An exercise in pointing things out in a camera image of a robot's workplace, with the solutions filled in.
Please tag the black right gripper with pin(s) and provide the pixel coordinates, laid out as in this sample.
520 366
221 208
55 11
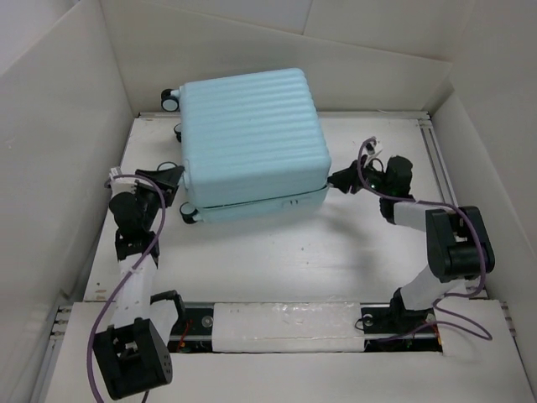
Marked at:
342 179

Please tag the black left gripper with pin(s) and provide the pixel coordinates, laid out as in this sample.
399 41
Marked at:
168 180

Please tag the light blue hard suitcase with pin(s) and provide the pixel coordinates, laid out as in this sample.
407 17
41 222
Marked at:
250 144

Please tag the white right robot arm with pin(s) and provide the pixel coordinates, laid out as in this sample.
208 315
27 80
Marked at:
457 244

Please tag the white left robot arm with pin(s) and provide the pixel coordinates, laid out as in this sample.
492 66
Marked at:
132 352

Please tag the white foam block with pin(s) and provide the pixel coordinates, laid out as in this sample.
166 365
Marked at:
314 327

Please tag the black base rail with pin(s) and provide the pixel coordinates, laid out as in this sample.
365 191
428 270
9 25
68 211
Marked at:
194 334

